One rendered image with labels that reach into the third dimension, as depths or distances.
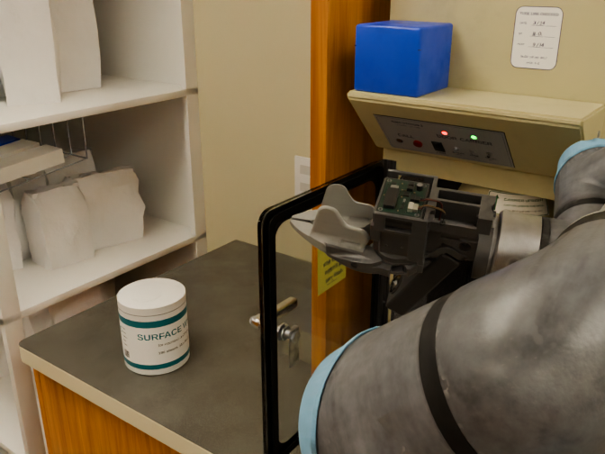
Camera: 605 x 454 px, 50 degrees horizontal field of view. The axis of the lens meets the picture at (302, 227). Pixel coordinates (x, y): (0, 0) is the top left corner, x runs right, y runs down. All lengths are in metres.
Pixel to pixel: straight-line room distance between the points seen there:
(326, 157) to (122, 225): 1.05
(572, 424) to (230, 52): 1.56
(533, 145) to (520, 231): 0.24
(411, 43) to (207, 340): 0.79
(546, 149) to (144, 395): 0.82
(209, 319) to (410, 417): 1.14
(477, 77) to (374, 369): 0.64
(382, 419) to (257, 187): 1.47
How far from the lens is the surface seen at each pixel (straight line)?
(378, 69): 0.92
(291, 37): 1.67
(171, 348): 1.29
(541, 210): 1.03
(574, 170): 0.74
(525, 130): 0.85
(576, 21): 0.93
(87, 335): 1.48
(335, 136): 1.02
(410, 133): 0.95
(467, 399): 0.35
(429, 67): 0.92
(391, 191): 0.65
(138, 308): 1.25
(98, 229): 1.93
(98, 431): 1.45
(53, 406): 1.56
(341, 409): 0.42
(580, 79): 0.93
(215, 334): 1.43
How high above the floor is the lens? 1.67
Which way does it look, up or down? 22 degrees down
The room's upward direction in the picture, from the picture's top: straight up
